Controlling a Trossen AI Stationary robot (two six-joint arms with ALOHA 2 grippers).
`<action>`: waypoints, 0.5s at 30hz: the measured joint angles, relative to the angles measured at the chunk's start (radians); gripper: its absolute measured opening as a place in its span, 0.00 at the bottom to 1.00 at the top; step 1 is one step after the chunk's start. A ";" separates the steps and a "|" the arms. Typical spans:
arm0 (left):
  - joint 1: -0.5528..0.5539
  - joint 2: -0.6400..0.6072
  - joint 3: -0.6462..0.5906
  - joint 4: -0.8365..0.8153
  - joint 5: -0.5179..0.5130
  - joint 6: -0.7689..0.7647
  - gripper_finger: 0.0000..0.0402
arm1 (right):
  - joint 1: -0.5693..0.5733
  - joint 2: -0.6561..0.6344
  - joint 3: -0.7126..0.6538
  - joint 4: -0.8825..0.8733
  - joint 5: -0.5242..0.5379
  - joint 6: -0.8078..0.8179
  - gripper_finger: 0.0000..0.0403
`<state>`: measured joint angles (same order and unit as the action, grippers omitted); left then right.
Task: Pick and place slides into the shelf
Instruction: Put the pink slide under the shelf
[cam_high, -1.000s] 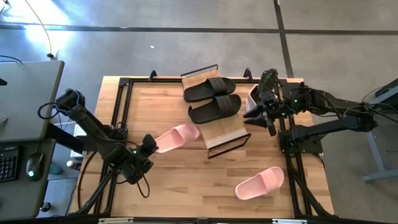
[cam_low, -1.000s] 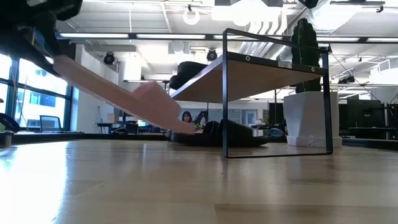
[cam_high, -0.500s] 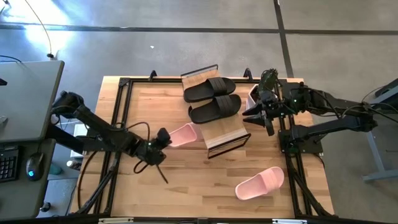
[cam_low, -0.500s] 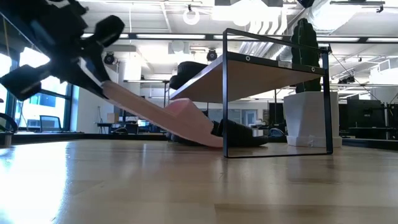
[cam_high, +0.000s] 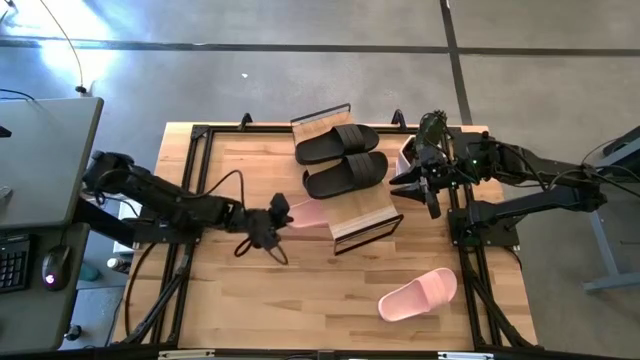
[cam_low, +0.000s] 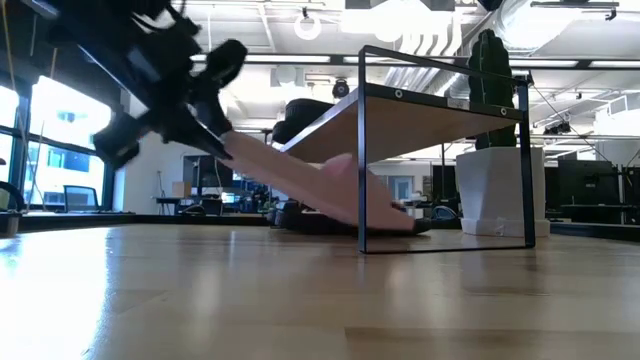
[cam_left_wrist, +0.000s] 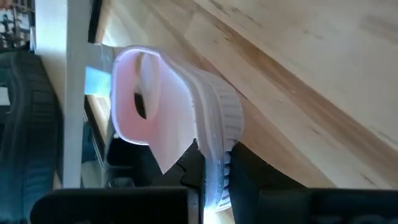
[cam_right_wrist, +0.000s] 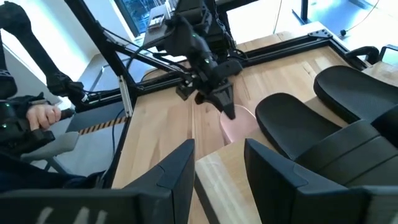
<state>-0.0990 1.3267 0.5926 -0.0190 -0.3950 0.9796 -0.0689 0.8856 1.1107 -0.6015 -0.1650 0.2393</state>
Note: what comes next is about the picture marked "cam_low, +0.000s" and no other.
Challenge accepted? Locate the wooden shelf black metal frame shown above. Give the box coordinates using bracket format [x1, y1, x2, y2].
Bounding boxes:
[279, 44, 536, 255]

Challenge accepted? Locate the white ring ceiling lamp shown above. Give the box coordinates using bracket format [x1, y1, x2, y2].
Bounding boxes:
[293, 12, 322, 41]

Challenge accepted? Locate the black computer monitor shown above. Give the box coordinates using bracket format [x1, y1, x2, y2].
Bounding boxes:
[182, 154, 235, 189]

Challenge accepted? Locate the wide black monitor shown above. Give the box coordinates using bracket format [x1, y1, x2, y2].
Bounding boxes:
[557, 159, 621, 206]

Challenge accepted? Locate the pink rubber slide sandal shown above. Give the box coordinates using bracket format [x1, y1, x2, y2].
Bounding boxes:
[219, 130, 417, 232]

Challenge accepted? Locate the dark chair by window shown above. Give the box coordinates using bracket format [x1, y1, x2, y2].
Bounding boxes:
[62, 184, 100, 214]

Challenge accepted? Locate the black aluminium rig frame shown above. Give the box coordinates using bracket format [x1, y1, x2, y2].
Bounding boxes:
[0, 212, 640, 242]

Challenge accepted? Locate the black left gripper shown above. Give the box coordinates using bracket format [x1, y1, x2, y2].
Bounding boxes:
[92, 38, 249, 171]

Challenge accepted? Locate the green cactus plant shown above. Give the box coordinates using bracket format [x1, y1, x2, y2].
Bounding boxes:
[467, 28, 517, 150]

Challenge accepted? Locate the black curved stand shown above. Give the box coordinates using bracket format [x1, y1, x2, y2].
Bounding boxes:
[0, 179, 26, 237]

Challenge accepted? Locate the white hexagonal planter pot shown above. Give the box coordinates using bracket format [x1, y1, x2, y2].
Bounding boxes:
[455, 145, 551, 238]

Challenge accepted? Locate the large glass window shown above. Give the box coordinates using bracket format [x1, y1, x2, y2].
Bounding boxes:
[0, 74, 116, 211]

